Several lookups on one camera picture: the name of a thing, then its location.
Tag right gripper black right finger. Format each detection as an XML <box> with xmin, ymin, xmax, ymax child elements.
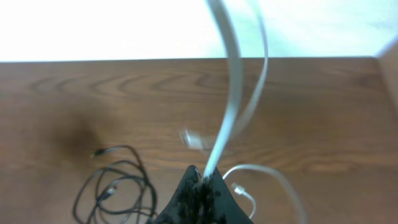
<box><xmin>203</xmin><ymin>169</ymin><xmax>253</xmax><ymax>224</ymax></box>

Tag white usb cable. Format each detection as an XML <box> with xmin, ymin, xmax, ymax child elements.
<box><xmin>179</xmin><ymin>0</ymin><xmax>307</xmax><ymax>224</ymax></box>

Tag black usb cable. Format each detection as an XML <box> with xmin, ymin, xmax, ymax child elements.
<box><xmin>73</xmin><ymin>145</ymin><xmax>158</xmax><ymax>224</ymax></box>

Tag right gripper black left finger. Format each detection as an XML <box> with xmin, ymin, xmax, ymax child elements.
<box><xmin>153</xmin><ymin>165</ymin><xmax>203</xmax><ymax>224</ymax></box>

